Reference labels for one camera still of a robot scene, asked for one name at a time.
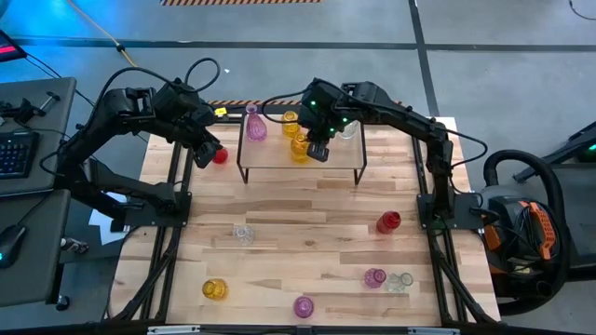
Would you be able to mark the wooden shelf black frame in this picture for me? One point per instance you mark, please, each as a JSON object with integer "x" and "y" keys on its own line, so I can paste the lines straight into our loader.
{"x": 270, "y": 156}

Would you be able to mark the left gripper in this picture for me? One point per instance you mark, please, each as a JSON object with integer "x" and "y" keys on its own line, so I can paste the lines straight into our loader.
{"x": 200, "y": 132}

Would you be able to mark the orange and black device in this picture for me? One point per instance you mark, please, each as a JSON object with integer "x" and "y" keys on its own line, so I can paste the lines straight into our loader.
{"x": 542, "y": 228}

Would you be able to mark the white paper sheet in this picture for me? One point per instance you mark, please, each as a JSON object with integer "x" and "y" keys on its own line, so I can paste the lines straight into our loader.
{"x": 104, "y": 223}

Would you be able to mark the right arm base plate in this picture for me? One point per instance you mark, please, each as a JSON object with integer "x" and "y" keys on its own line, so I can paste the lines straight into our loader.
{"x": 472, "y": 207}

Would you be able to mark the pink teardrop glass vase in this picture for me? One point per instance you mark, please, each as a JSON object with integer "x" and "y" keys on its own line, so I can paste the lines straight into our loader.
{"x": 255, "y": 126}

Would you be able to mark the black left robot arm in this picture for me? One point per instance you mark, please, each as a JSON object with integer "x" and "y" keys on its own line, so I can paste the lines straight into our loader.
{"x": 88, "y": 132}

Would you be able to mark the clear tall glass vase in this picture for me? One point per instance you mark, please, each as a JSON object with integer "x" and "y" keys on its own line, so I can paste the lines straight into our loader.
{"x": 351, "y": 131}

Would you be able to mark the grey desk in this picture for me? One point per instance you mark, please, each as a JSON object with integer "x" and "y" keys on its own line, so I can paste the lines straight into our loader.
{"x": 56, "y": 139}
{"x": 32, "y": 260}

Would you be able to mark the black stand with green light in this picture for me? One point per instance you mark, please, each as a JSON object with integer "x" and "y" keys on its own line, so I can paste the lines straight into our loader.
{"x": 568, "y": 149}

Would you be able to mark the red faceted glass vase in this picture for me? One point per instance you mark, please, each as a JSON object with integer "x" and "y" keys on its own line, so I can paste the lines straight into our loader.
{"x": 221, "y": 156}

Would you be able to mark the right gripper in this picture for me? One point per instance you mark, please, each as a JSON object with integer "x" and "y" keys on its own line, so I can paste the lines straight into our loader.
{"x": 319, "y": 111}

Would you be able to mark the clear bell glass vase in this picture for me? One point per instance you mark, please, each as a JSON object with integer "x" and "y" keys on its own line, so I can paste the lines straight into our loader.
{"x": 399, "y": 281}

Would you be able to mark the monitor with red screen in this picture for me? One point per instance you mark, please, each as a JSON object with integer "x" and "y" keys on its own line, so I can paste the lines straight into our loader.
{"x": 9, "y": 46}

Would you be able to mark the yellow glass vase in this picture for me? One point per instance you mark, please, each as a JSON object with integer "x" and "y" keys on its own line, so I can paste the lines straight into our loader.
{"x": 288, "y": 124}
{"x": 214, "y": 289}
{"x": 299, "y": 150}

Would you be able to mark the red ribbed glass vase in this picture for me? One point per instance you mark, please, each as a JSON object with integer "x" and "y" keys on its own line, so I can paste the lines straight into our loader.
{"x": 388, "y": 222}

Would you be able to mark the silver metal bracket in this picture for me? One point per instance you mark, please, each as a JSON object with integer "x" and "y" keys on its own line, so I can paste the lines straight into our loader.
{"x": 173, "y": 330}
{"x": 433, "y": 330}

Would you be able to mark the black caster wheel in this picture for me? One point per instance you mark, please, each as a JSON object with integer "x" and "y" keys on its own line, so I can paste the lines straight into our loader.
{"x": 63, "y": 303}

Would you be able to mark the pink ribbed glass vase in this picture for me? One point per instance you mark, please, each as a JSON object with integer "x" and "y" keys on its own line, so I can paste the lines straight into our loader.
{"x": 375, "y": 277}
{"x": 303, "y": 307}

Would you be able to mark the black keyboard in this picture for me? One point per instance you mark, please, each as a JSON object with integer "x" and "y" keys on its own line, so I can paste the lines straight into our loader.
{"x": 16, "y": 153}

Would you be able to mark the black desk clamp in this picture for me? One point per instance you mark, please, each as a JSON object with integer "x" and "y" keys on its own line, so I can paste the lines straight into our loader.
{"x": 25, "y": 111}

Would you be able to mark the black aluminium table frame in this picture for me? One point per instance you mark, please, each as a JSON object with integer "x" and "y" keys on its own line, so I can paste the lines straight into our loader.
{"x": 421, "y": 139}

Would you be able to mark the hazard-striped black mat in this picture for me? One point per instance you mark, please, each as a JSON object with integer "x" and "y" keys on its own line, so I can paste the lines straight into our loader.
{"x": 242, "y": 102}

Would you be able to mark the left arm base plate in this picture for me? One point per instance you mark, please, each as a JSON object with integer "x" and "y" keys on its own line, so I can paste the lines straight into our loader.
{"x": 181, "y": 218}

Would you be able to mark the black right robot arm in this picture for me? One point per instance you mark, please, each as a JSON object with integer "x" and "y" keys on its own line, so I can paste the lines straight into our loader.
{"x": 405, "y": 116}

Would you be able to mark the yellow label tag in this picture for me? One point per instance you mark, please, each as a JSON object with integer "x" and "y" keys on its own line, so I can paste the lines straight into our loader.
{"x": 220, "y": 111}

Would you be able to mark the clear squat glass vase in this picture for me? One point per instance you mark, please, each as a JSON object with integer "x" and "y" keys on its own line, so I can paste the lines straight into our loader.
{"x": 243, "y": 235}

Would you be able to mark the black computer mouse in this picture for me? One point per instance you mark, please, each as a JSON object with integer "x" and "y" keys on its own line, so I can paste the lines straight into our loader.
{"x": 10, "y": 244}

